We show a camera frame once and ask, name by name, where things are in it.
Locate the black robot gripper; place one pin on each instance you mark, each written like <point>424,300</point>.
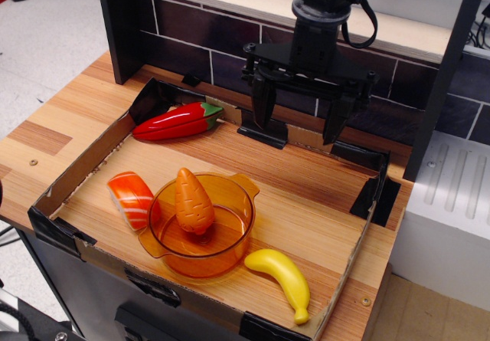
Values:
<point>310,64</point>

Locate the orange toy carrot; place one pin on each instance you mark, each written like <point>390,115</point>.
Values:
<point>194,209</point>

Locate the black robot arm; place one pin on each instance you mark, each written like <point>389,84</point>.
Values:
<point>310,6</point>

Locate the transparent orange plastic pot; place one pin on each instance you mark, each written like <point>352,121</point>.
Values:
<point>223,244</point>

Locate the red toy chili pepper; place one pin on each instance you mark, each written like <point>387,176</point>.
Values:
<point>186,120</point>

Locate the yellow toy banana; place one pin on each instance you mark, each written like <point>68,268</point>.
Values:
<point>294,284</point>

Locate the salmon sushi toy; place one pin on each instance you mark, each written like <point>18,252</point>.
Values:
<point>132,197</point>

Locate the white ridged appliance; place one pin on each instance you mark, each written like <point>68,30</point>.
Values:
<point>443,241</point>

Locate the black device lower left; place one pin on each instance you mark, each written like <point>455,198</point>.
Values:
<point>21,321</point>

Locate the wooden shelf with dark frame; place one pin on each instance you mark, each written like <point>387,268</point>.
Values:
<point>419,90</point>

